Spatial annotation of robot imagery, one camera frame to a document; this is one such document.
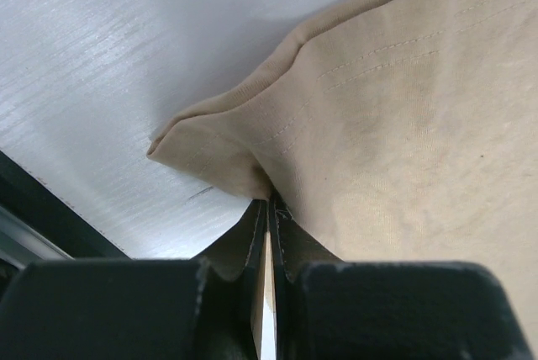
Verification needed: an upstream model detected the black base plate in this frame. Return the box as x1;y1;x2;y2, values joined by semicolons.
1;154;128;259

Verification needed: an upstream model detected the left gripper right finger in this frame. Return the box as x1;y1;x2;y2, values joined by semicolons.
267;195;532;359

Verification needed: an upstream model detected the beige t shirt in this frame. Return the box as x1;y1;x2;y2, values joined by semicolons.
147;0;537;347

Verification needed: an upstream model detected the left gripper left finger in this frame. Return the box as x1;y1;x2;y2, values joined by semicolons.
1;201;266;359

